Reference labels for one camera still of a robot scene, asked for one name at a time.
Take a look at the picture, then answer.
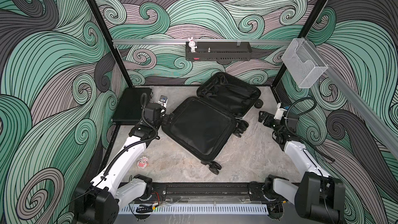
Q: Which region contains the black flat case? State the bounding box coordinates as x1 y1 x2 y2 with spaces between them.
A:
112 88 152 125

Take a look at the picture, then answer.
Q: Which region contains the white hard-shell suitcase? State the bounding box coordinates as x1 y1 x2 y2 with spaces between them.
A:
162 72 261 175

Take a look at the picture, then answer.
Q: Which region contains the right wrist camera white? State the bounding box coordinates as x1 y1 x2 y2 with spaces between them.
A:
274 103 289 120

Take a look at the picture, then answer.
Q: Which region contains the aluminium wall rail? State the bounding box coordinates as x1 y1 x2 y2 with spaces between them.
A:
112 38 292 46
304 38 398 157

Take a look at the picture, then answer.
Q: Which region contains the aluminium wall rail right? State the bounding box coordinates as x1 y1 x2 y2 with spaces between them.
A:
304 38 398 157

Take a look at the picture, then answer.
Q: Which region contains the black wall shelf tray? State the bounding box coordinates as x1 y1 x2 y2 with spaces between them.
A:
185 41 252 63

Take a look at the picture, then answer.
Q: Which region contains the clear acrylic wall box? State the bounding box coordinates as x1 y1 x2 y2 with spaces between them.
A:
282 38 328 89

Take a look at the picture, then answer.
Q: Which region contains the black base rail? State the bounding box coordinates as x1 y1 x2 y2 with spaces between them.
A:
118 181 330 202

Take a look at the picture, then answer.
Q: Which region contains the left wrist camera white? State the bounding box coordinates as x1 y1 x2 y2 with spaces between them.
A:
158 95 168 108

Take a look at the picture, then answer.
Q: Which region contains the white bunny figurine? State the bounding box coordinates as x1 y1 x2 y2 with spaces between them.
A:
188 37 198 53

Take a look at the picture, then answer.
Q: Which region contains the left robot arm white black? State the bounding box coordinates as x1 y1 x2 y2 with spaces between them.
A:
74 94 167 224

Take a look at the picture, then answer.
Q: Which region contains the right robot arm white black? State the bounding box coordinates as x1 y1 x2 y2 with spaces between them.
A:
259 96 346 224

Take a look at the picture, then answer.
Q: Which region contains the pink cartoon figure toy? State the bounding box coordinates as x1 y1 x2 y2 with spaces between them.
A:
137 156 149 169

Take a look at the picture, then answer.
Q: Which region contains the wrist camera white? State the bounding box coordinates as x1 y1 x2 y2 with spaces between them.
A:
158 95 168 108
274 103 289 120

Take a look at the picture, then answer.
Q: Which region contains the aluminium wall rail back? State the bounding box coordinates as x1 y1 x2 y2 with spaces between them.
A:
112 38 292 46

